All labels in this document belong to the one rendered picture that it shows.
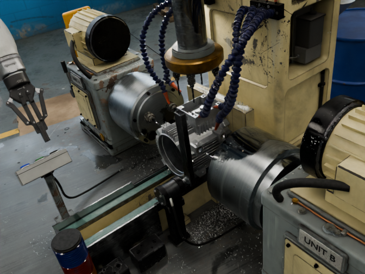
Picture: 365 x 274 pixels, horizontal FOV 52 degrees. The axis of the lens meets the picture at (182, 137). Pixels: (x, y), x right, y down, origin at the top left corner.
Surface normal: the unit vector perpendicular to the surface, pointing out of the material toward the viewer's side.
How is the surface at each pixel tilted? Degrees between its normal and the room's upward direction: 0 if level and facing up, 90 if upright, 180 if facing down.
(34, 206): 0
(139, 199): 90
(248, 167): 35
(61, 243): 0
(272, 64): 90
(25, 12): 90
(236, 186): 66
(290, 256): 90
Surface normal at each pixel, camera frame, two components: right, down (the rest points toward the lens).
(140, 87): -0.35, -0.65
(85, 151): -0.13, -0.82
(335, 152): -0.78, 0.08
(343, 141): -0.68, -0.21
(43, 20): 0.44, 0.46
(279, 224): -0.79, 0.42
